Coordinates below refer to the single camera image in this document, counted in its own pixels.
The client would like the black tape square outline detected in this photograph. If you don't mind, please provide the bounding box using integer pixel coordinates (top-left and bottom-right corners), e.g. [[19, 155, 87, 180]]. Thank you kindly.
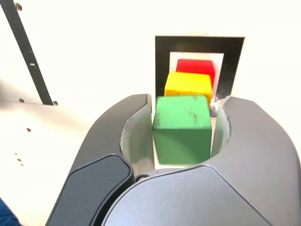
[[154, 35, 246, 117]]

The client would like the green cube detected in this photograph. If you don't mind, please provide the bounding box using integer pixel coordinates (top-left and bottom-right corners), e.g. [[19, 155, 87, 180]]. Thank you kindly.
[[151, 94, 213, 165]]

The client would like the red cube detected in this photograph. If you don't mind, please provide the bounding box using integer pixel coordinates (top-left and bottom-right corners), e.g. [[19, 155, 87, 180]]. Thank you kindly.
[[175, 58, 218, 83]]

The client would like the yellow cube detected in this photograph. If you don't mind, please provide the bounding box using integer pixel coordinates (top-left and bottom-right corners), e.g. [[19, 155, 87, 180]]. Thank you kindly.
[[164, 71, 213, 102]]

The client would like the black tape strip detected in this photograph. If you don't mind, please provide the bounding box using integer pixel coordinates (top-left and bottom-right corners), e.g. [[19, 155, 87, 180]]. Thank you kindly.
[[0, 0, 55, 106]]

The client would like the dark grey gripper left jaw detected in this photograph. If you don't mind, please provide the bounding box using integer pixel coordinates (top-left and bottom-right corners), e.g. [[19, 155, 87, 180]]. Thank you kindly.
[[45, 93, 156, 226]]

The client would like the blue object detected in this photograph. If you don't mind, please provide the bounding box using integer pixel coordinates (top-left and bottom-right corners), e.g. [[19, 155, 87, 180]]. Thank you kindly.
[[0, 197, 21, 226]]

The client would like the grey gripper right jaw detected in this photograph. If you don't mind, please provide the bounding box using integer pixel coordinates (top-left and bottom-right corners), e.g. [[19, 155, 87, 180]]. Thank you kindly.
[[101, 96, 301, 226]]

